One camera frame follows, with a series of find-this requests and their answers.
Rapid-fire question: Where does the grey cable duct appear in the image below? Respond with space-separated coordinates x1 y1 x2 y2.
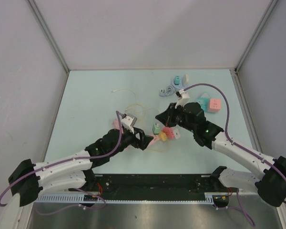
35 193 228 205

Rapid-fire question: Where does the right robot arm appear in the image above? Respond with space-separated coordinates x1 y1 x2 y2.
155 103 286 207

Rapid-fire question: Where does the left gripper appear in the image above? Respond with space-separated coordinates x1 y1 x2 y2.
109 125 153 156

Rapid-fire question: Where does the yellow usb cable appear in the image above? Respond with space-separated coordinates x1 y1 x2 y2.
123 103 170 153

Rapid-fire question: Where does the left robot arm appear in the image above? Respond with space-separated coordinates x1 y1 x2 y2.
8 127 153 207

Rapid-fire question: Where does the pink square adapter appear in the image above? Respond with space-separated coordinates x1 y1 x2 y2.
162 127 175 139

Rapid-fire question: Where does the light teal charger plug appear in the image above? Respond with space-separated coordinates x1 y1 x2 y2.
198 98 208 109

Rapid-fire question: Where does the pink cube socket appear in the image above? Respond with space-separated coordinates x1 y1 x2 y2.
207 98 222 113

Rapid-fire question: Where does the teal triangular power strip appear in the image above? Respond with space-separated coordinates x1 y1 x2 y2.
196 93 211 112

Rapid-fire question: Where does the white square adapter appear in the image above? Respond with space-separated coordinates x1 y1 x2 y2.
182 74 189 87

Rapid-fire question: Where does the yellow charger plug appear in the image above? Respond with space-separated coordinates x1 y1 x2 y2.
158 132 167 142

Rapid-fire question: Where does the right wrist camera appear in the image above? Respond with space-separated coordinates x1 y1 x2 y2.
175 89 190 108

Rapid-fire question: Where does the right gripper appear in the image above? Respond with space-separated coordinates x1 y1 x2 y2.
156 103 195 133

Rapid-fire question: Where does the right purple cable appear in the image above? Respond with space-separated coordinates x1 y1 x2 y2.
183 83 286 227

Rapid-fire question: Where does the green charger plug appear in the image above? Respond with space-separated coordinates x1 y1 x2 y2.
152 123 161 135

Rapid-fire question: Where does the white cube charger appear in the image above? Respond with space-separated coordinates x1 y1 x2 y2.
173 128 181 139

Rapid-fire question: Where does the pink power strip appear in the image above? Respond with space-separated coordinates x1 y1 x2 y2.
148 135 160 147

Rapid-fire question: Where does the blue round power strip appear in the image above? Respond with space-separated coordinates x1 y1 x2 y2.
159 82 184 97

